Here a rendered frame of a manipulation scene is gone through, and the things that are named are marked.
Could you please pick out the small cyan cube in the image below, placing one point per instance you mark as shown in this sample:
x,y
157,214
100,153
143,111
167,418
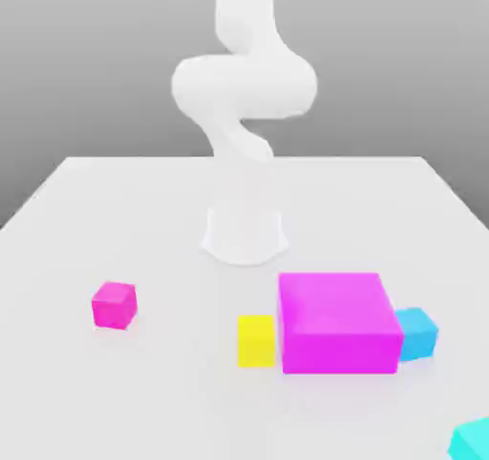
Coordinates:
x,y
471,441

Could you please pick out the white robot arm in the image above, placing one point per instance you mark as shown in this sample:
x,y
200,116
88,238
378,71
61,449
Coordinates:
x,y
244,86

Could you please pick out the small blue cube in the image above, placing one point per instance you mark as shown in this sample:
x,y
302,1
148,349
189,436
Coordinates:
x,y
417,334

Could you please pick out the small pink cube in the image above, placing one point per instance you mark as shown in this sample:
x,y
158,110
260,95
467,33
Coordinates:
x,y
114,305

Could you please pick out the large magenta box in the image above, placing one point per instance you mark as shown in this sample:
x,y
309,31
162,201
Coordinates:
x,y
336,326

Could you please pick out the small yellow cube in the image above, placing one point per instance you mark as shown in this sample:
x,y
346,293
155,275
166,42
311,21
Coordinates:
x,y
256,341

